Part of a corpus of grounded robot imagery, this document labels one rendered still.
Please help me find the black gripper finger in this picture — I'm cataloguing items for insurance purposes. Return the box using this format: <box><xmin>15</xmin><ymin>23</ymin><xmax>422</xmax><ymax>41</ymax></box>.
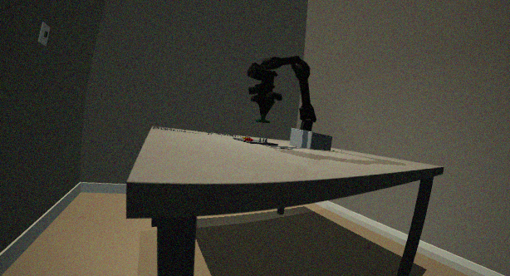
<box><xmin>255</xmin><ymin>101</ymin><xmax>263</xmax><ymax>115</ymax></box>
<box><xmin>262</xmin><ymin>99</ymin><xmax>275</xmax><ymax>116</ymax></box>

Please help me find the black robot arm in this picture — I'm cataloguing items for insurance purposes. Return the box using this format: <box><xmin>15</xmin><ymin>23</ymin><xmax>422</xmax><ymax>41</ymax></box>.
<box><xmin>248</xmin><ymin>56</ymin><xmax>316</xmax><ymax>131</ymax></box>

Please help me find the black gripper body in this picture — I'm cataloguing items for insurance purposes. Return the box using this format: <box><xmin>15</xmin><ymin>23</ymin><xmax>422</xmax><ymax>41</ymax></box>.
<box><xmin>251</xmin><ymin>81</ymin><xmax>282</xmax><ymax>101</ymax></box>

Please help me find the green gear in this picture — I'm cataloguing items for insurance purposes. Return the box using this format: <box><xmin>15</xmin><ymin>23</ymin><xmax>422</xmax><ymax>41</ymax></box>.
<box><xmin>256</xmin><ymin>113</ymin><xmax>270</xmax><ymax>123</ymax></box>

